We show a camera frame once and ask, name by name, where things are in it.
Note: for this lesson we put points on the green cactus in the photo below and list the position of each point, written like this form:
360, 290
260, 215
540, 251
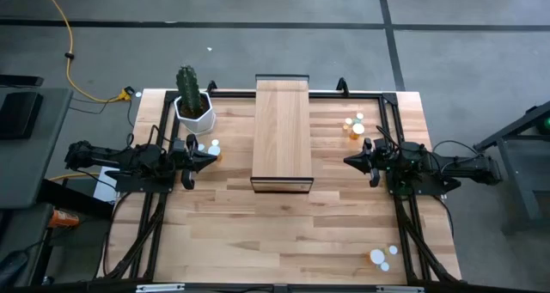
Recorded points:
188, 87

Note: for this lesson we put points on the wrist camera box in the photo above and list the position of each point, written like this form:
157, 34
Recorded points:
179, 145
380, 144

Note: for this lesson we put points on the silver metal bracket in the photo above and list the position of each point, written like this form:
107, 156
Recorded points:
160, 288
399, 289

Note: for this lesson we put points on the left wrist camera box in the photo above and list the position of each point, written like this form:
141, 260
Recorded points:
179, 145

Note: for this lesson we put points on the white paper sheet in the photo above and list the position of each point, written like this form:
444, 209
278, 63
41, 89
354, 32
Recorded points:
105, 190

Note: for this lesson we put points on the white hexagonal planter pot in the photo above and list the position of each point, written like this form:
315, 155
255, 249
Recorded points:
202, 123

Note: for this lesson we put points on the dark metal cart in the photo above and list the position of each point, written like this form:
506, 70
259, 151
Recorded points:
515, 155

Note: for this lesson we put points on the wooden shelf with black frame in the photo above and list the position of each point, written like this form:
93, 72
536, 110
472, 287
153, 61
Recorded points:
281, 130

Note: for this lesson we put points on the small teal medicine bottle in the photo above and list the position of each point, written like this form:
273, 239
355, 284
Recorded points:
201, 147
360, 116
384, 266

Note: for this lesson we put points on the black flat bar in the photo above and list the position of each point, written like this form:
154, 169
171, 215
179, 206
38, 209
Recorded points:
19, 81

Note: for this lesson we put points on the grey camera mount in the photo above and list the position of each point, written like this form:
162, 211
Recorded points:
280, 288

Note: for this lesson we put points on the green ball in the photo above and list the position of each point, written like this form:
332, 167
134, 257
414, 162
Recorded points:
546, 125

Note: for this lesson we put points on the orange power tool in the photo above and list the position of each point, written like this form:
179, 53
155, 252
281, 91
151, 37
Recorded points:
62, 219

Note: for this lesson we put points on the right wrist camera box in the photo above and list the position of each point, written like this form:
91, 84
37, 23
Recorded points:
380, 144

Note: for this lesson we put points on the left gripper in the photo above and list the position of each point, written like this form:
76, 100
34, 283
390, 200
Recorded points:
189, 164

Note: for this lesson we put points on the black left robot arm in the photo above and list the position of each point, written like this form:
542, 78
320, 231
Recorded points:
107, 155

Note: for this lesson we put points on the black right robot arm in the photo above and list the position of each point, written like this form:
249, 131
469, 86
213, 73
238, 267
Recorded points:
447, 164

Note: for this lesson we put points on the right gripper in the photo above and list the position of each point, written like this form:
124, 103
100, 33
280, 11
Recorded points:
378, 162

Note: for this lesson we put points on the grey desk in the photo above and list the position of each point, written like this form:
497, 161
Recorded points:
34, 168

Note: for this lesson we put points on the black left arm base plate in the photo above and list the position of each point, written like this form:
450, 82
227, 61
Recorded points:
137, 185

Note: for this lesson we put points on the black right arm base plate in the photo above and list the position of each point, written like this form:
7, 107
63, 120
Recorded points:
429, 186

